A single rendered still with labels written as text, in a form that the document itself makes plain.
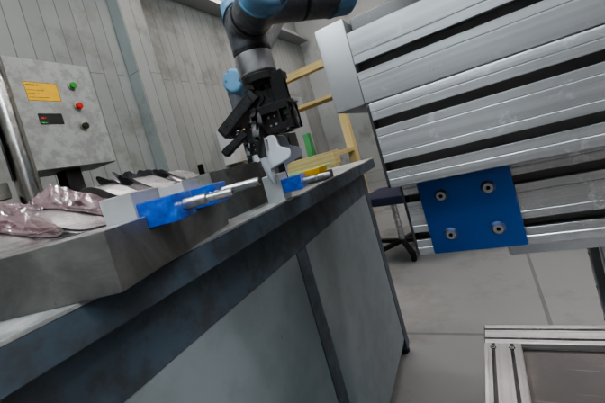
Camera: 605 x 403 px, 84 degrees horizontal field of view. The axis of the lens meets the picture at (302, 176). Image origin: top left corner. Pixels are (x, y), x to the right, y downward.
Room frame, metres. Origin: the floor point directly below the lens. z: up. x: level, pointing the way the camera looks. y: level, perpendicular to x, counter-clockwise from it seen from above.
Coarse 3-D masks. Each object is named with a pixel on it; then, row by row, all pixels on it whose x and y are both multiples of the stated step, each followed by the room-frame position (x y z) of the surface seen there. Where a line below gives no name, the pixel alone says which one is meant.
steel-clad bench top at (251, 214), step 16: (368, 160) 1.27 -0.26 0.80; (336, 176) 0.92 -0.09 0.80; (304, 192) 0.73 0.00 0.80; (256, 208) 0.66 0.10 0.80; (272, 208) 0.60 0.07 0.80; (240, 224) 0.51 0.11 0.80; (208, 240) 0.44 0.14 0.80; (80, 304) 0.29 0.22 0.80; (16, 320) 0.29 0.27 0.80; (32, 320) 0.27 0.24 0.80; (48, 320) 0.27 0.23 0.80; (0, 336) 0.25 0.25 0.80; (16, 336) 0.25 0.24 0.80
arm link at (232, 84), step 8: (280, 24) 0.97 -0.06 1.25; (272, 32) 0.96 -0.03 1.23; (272, 40) 0.98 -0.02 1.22; (272, 48) 1.01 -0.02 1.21; (232, 72) 0.99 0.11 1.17; (224, 80) 1.00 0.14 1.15; (232, 80) 0.99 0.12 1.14; (240, 80) 0.99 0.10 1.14; (232, 88) 1.00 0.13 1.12; (240, 88) 0.99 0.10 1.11
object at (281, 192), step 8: (280, 176) 0.66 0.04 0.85; (296, 176) 0.64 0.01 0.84; (304, 176) 0.67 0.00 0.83; (312, 176) 0.65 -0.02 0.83; (320, 176) 0.65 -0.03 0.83; (264, 184) 0.66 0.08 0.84; (272, 184) 0.66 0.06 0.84; (280, 184) 0.65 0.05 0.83; (288, 184) 0.65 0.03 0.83; (296, 184) 0.65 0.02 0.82; (304, 184) 0.66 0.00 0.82; (272, 192) 0.66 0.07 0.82; (280, 192) 0.65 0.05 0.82; (288, 192) 0.65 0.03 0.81; (272, 200) 0.66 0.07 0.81; (280, 200) 0.65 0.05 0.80
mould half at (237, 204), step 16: (144, 176) 0.84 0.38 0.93; (192, 176) 0.89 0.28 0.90; (208, 176) 0.58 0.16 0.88; (224, 176) 0.61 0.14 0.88; (240, 176) 0.66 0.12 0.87; (256, 176) 0.70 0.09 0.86; (96, 192) 0.71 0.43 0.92; (112, 192) 0.70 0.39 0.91; (128, 192) 0.71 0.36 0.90; (240, 192) 0.64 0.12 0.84; (256, 192) 0.69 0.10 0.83; (224, 208) 0.59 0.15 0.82; (240, 208) 0.63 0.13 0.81
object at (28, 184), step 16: (0, 64) 1.02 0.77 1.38; (0, 80) 1.00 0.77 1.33; (0, 96) 0.99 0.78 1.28; (0, 112) 0.99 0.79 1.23; (16, 112) 1.02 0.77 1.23; (0, 128) 0.99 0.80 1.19; (16, 128) 1.00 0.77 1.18; (16, 144) 0.99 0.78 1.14; (16, 160) 0.99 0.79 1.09; (32, 160) 1.02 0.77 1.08; (16, 176) 0.99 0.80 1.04; (32, 176) 1.01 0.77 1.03; (32, 192) 1.00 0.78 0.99
